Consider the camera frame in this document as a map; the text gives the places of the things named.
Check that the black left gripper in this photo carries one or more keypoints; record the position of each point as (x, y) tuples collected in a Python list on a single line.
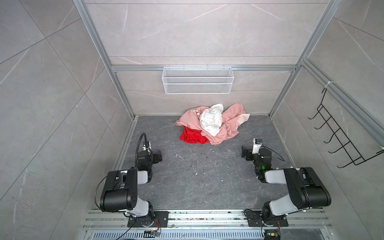
[(156, 156)]

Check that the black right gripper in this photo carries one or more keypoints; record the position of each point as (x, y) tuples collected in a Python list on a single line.
[(247, 153)]

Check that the red cloth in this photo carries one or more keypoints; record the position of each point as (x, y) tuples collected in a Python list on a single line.
[(192, 136)]

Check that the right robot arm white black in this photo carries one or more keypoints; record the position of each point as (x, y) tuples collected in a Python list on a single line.
[(305, 189)]

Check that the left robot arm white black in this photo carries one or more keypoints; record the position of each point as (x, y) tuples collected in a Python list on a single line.
[(120, 191)]

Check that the pink cloth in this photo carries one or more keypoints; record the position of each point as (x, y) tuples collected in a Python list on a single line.
[(233, 118)]

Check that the white cloth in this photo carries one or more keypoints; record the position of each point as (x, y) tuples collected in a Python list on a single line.
[(211, 119)]

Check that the metal floor grate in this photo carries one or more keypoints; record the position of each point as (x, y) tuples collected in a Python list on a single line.
[(239, 234)]

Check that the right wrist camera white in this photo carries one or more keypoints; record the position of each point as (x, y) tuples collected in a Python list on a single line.
[(257, 144)]

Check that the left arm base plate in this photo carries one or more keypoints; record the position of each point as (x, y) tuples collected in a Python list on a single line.
[(157, 219)]

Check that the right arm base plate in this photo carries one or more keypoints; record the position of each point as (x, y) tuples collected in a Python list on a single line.
[(264, 218)]

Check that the white wire mesh basket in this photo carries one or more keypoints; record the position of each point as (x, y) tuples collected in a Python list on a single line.
[(197, 80)]

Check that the aluminium rail base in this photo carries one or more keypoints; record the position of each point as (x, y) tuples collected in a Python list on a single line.
[(210, 219)]

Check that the black wire hook rack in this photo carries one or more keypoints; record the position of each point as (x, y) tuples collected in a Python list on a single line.
[(345, 144)]

